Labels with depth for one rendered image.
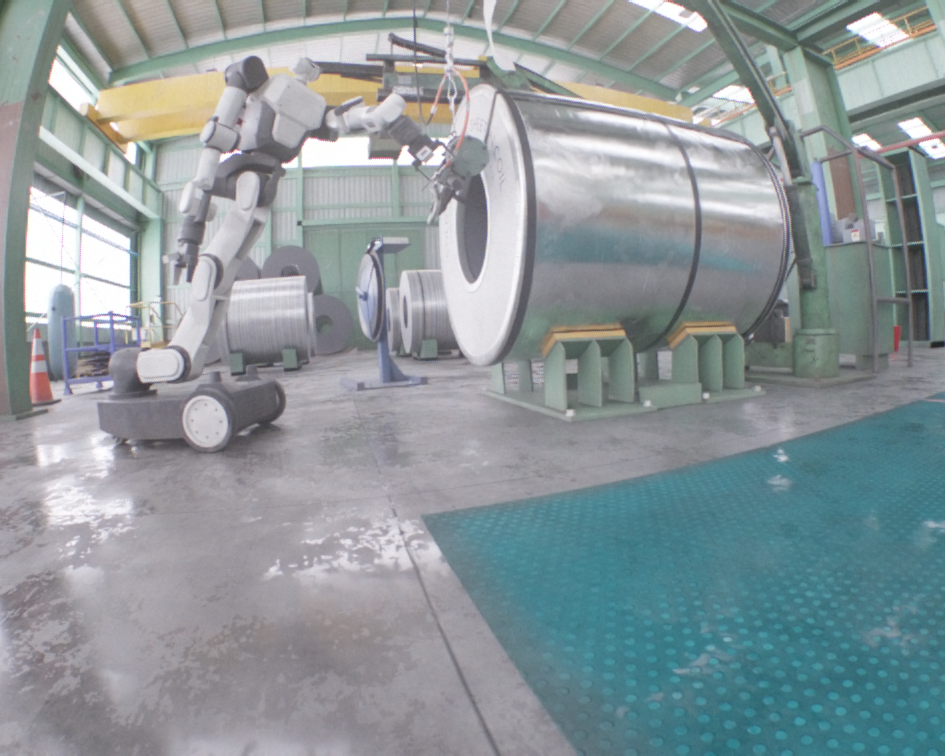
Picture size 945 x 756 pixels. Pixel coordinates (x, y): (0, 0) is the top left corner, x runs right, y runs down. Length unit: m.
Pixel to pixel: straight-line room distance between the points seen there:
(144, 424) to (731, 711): 1.73
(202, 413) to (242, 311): 5.25
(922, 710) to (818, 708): 0.10
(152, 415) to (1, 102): 3.59
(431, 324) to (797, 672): 6.60
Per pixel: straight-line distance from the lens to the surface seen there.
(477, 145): 1.79
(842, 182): 6.77
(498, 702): 0.45
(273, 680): 0.50
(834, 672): 0.50
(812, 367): 2.74
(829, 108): 7.15
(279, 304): 6.76
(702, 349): 2.27
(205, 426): 1.62
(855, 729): 0.45
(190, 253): 1.66
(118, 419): 1.90
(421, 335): 6.89
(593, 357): 1.84
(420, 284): 6.92
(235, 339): 6.86
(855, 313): 3.53
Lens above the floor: 0.30
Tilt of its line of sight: 5 degrees down
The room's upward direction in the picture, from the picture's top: 3 degrees counter-clockwise
